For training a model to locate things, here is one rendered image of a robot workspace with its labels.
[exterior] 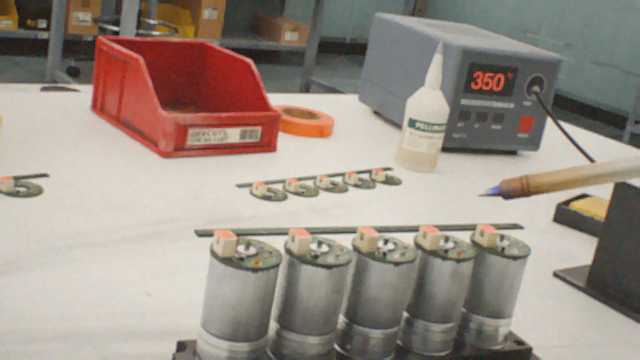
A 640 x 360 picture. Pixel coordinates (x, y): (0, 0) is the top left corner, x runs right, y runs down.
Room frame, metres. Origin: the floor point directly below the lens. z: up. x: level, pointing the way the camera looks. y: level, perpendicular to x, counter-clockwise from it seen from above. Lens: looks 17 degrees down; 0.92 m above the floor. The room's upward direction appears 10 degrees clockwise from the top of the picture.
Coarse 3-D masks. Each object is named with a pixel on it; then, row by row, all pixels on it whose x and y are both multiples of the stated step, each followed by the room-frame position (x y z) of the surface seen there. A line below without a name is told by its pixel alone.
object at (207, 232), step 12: (216, 228) 0.28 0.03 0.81; (264, 228) 0.29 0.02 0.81; (276, 228) 0.29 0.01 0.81; (288, 228) 0.29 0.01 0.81; (300, 228) 0.30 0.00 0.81; (312, 228) 0.30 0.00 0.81; (324, 228) 0.30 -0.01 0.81; (336, 228) 0.30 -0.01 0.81; (348, 228) 0.30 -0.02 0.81; (372, 228) 0.31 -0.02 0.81; (384, 228) 0.31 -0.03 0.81; (396, 228) 0.31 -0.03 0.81; (408, 228) 0.32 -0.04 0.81; (444, 228) 0.32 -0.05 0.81; (456, 228) 0.33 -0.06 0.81; (468, 228) 0.33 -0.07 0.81; (504, 228) 0.34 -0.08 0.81; (516, 228) 0.34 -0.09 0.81
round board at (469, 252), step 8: (416, 240) 0.30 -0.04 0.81; (456, 240) 0.31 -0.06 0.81; (464, 240) 0.31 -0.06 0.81; (424, 248) 0.30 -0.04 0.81; (440, 248) 0.30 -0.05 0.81; (448, 248) 0.30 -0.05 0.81; (456, 248) 0.30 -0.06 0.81; (464, 248) 0.30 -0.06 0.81; (472, 248) 0.31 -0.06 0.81; (440, 256) 0.29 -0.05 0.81; (448, 256) 0.29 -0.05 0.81; (456, 256) 0.30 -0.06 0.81; (464, 256) 0.30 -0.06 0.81; (472, 256) 0.30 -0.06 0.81
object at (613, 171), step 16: (624, 160) 0.28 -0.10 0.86; (528, 176) 0.29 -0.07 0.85; (544, 176) 0.29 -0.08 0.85; (560, 176) 0.29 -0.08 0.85; (576, 176) 0.29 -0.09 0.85; (592, 176) 0.28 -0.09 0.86; (608, 176) 0.28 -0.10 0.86; (624, 176) 0.28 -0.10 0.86; (512, 192) 0.29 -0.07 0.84; (528, 192) 0.29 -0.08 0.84; (544, 192) 0.29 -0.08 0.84
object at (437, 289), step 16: (432, 256) 0.30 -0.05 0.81; (416, 272) 0.30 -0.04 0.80; (432, 272) 0.29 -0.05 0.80; (448, 272) 0.29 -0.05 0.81; (464, 272) 0.30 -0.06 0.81; (416, 288) 0.30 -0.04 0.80; (432, 288) 0.29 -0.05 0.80; (448, 288) 0.29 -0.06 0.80; (464, 288) 0.30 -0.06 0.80; (416, 304) 0.30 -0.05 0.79; (432, 304) 0.29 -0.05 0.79; (448, 304) 0.29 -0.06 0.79; (416, 320) 0.30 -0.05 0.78; (432, 320) 0.29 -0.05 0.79; (448, 320) 0.30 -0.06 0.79; (400, 336) 0.30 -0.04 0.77; (416, 336) 0.29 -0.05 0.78; (432, 336) 0.29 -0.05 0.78; (448, 336) 0.30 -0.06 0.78; (432, 352) 0.29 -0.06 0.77; (448, 352) 0.30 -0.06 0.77
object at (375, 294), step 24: (360, 264) 0.28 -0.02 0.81; (384, 264) 0.28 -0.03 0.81; (408, 264) 0.28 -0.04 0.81; (360, 288) 0.28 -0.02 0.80; (384, 288) 0.28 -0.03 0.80; (408, 288) 0.29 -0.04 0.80; (360, 312) 0.28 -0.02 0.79; (384, 312) 0.28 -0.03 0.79; (336, 336) 0.29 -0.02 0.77; (360, 336) 0.28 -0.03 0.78; (384, 336) 0.28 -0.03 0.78
